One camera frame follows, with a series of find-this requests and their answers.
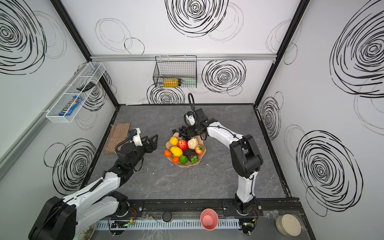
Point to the white slotted cable duct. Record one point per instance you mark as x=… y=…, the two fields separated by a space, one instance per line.
x=105 y=225

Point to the green floral plate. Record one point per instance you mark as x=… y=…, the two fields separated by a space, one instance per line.
x=87 y=233

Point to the pink wavy fruit bowl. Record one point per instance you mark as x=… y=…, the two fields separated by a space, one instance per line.
x=188 y=164

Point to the dark brown mangosteen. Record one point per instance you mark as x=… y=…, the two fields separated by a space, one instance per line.
x=193 y=158

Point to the beige pale fruit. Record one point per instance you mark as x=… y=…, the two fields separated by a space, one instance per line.
x=192 y=143

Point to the aluminium wall rail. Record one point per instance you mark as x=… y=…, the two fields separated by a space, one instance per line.
x=182 y=57

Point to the black wire basket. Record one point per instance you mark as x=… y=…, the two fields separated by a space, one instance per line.
x=174 y=70

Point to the orange tangerine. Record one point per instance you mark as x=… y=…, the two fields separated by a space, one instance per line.
x=175 y=160
x=167 y=153

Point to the dark avocado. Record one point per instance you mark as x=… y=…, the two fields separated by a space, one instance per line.
x=189 y=153

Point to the green item in basket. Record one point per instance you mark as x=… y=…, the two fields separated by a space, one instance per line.
x=188 y=82

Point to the small yellow fruit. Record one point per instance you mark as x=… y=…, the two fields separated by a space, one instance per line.
x=174 y=141

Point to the red green apple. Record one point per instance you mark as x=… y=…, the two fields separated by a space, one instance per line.
x=200 y=149

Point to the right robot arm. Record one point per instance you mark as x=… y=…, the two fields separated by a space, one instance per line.
x=245 y=155

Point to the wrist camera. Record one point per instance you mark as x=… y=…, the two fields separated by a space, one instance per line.
x=134 y=137
x=189 y=119

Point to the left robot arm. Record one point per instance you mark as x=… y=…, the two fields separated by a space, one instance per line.
x=65 y=218

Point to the black round knob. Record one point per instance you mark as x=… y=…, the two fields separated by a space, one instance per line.
x=167 y=217

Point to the pink cup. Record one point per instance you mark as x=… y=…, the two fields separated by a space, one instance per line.
x=209 y=219

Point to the blue candy packet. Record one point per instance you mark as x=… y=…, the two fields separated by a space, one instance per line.
x=71 y=106

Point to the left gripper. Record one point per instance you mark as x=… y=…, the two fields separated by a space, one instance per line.
x=150 y=144

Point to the brown woven mat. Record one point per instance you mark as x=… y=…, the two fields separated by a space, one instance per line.
x=118 y=133

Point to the yellow bottle in basket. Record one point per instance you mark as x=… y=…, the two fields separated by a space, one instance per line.
x=171 y=83

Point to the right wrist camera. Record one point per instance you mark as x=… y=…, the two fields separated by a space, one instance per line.
x=189 y=119

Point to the green lime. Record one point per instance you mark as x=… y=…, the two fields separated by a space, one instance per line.
x=183 y=159

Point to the black remote control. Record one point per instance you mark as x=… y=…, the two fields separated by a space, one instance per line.
x=86 y=87

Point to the white wire shelf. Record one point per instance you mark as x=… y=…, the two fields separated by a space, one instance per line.
x=89 y=72

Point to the red crinkled fruit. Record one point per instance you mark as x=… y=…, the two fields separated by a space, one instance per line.
x=183 y=145

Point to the yellow lemon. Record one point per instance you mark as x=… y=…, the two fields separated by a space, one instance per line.
x=176 y=151

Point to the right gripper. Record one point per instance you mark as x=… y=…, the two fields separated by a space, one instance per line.
x=194 y=130

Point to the dark grape bunch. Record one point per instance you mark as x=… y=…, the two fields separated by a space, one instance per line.
x=182 y=133

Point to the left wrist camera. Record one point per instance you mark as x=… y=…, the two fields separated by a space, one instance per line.
x=134 y=137

